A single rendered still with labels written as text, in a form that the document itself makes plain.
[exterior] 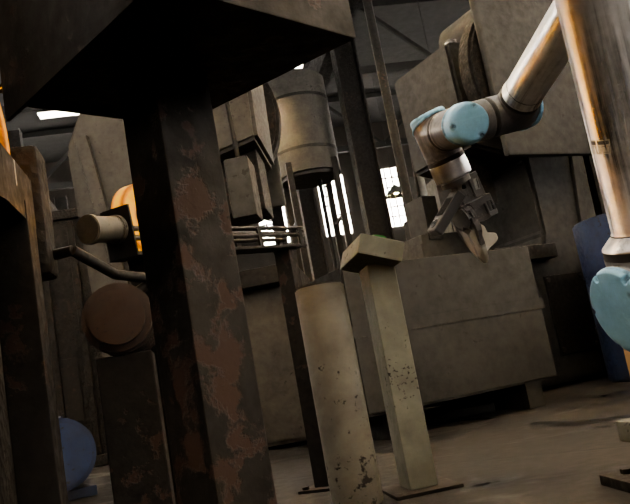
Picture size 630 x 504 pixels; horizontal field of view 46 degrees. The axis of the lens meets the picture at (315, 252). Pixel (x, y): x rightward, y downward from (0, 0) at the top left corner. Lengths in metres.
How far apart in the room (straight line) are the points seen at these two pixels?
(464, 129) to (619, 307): 0.58
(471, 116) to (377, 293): 0.49
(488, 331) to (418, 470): 1.72
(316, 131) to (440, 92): 5.56
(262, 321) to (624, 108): 2.77
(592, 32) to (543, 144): 3.39
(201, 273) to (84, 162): 3.49
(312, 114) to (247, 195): 6.74
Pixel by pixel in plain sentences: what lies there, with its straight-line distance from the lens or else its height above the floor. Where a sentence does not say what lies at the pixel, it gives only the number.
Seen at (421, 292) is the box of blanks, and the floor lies 0.59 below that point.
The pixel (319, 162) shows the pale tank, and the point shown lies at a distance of 10.10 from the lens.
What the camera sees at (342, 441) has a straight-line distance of 1.75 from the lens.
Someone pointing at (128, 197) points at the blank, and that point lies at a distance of 1.63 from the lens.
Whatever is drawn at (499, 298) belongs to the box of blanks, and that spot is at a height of 0.51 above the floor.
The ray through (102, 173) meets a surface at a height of 1.55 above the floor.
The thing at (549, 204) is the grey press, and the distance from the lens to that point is 4.88.
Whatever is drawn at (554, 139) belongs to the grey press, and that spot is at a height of 1.42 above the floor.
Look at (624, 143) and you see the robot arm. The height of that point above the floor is 0.56.
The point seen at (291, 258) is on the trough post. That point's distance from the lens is 2.17.
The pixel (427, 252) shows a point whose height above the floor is 0.98.
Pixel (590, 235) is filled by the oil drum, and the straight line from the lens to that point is 4.27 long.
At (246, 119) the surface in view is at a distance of 3.96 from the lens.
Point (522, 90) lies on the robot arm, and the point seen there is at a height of 0.80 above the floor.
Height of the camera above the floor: 0.30
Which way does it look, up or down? 10 degrees up
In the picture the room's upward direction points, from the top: 10 degrees counter-clockwise
